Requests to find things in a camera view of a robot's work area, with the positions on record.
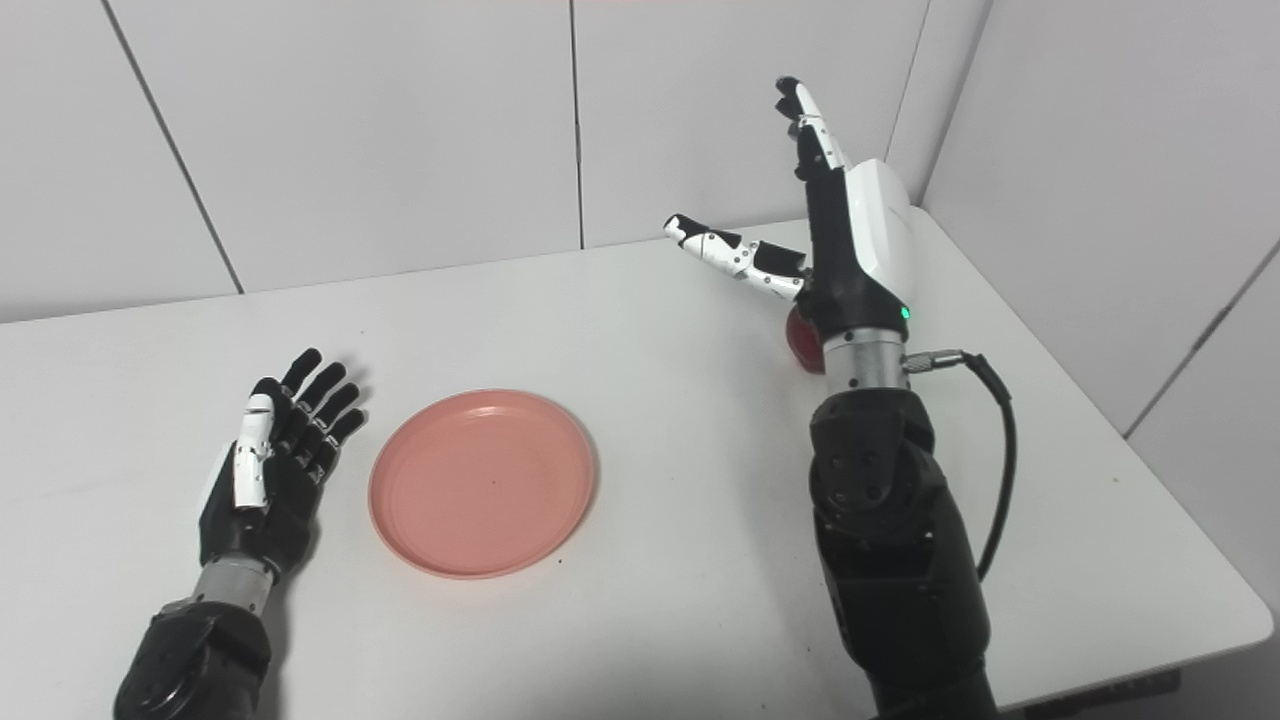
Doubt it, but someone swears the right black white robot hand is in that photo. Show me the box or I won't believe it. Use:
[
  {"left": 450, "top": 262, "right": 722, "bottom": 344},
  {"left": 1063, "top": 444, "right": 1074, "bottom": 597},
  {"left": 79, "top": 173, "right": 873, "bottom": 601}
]
[{"left": 664, "top": 76, "right": 919, "bottom": 346}]

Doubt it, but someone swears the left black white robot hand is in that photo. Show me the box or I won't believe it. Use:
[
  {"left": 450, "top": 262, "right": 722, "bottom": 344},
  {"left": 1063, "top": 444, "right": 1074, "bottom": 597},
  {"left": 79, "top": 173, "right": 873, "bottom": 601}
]
[{"left": 198, "top": 348, "right": 368, "bottom": 581}]

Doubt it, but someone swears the red apple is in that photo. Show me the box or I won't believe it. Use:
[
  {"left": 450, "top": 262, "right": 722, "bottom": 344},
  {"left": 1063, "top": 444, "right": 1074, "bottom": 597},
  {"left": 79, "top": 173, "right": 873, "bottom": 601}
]
[{"left": 785, "top": 305, "right": 826, "bottom": 375}]

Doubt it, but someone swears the pink round plate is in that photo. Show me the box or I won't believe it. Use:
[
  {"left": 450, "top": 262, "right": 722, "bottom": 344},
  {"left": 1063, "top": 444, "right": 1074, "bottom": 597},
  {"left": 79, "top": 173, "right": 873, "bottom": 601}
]
[{"left": 368, "top": 389, "right": 599, "bottom": 580}]

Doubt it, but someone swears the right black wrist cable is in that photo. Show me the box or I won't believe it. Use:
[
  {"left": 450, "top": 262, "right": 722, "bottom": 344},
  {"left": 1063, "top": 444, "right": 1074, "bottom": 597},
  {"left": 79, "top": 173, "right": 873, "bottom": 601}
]
[{"left": 903, "top": 349, "right": 1019, "bottom": 583}]

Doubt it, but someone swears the black table frame bar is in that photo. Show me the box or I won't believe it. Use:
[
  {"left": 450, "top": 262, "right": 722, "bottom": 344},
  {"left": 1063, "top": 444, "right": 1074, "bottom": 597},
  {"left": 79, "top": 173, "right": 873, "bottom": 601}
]
[{"left": 1020, "top": 668, "right": 1183, "bottom": 713}]

